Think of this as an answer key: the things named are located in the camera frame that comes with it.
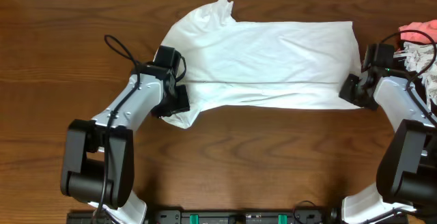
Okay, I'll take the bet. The black garment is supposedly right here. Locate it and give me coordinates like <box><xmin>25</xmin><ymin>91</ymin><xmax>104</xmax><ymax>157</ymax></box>
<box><xmin>396</xmin><ymin>41</ymin><xmax>436</xmax><ymax>114</ymax></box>

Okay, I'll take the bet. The pink garment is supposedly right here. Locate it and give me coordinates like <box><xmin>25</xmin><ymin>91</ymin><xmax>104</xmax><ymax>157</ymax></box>
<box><xmin>395</xmin><ymin>19</ymin><xmax>437</xmax><ymax>49</ymax></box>

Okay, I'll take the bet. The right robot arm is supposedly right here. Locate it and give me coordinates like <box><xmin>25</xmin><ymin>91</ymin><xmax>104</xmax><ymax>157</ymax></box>
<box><xmin>339</xmin><ymin>68</ymin><xmax>436</xmax><ymax>223</ymax></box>

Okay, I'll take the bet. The white t-shirt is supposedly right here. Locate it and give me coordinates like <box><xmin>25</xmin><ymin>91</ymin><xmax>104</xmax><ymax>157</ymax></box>
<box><xmin>163</xmin><ymin>0</ymin><xmax>361</xmax><ymax>128</ymax></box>

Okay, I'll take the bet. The white floral patterned garment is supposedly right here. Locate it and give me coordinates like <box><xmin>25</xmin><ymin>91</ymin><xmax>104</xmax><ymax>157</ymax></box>
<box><xmin>394</xmin><ymin>42</ymin><xmax>436</xmax><ymax>109</ymax></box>

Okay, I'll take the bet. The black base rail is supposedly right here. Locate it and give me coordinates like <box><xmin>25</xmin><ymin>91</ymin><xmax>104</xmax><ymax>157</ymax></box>
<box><xmin>66</xmin><ymin>207</ymin><xmax>342</xmax><ymax>224</ymax></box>

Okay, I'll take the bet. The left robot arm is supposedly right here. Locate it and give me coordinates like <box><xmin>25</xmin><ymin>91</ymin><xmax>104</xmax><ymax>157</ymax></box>
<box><xmin>61</xmin><ymin>63</ymin><xmax>189</xmax><ymax>223</ymax></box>

